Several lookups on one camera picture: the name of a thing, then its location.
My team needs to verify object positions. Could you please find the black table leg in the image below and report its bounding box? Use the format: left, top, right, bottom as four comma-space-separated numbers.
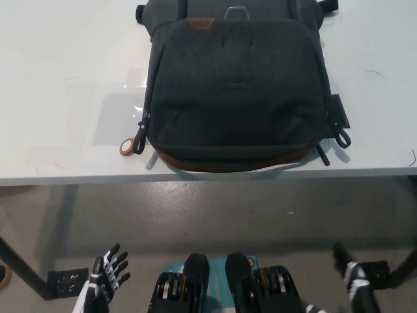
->
389, 252, 417, 290
0, 233, 57, 300

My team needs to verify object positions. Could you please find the brown and white tape roll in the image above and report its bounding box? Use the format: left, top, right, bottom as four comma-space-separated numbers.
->
119, 139, 136, 158

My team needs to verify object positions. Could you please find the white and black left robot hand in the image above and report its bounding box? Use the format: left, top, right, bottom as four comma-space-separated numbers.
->
72, 243, 132, 313

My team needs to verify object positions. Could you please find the black perforated foot plate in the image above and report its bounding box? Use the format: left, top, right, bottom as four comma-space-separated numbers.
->
360, 260, 392, 290
48, 267, 89, 296

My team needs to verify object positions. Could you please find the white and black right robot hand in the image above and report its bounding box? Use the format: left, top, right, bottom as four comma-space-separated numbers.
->
331, 240, 384, 313

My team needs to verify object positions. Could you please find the dark grey backpack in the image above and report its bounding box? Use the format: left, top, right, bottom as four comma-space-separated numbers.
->
135, 0, 352, 173

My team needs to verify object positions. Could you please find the black shoe with tan sole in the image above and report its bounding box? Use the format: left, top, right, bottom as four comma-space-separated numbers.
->
0, 263, 13, 290

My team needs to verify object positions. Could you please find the large clear plastic film sheet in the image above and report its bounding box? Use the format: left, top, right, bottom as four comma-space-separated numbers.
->
93, 92, 151, 146

